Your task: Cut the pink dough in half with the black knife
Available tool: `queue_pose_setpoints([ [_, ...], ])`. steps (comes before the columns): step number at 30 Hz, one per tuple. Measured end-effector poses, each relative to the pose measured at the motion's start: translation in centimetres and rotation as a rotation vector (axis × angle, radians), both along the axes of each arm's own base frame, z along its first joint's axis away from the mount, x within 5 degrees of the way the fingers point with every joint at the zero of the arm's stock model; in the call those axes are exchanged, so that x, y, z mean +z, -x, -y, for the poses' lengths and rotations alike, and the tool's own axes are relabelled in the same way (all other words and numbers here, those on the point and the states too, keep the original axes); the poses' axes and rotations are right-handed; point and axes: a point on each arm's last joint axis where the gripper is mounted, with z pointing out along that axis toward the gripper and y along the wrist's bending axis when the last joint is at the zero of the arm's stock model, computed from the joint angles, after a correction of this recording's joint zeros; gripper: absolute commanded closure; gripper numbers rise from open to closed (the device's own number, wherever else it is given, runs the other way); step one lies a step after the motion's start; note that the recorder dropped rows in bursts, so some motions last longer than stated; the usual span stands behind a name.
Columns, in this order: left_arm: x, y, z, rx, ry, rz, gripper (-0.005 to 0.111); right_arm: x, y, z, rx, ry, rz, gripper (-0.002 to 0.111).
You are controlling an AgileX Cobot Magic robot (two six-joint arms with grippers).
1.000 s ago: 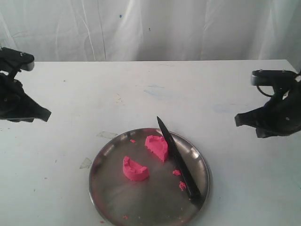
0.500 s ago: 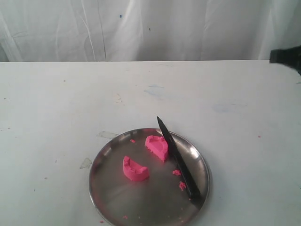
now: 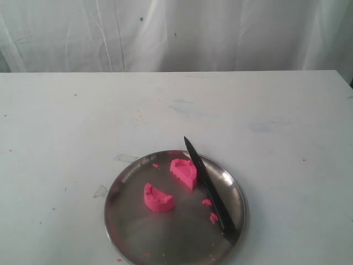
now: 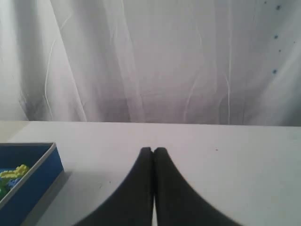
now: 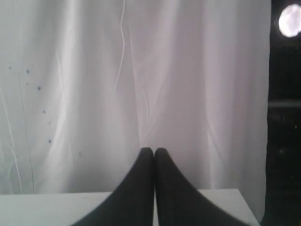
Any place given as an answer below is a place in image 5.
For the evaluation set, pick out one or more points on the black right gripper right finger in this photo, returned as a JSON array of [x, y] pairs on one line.
[[179, 203]]

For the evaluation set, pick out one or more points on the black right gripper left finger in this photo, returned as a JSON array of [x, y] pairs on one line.
[[132, 202]]

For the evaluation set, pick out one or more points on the white backdrop curtain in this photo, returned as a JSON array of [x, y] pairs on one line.
[[84, 84]]

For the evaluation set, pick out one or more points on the round bright lamp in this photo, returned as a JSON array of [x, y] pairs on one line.
[[289, 21]]

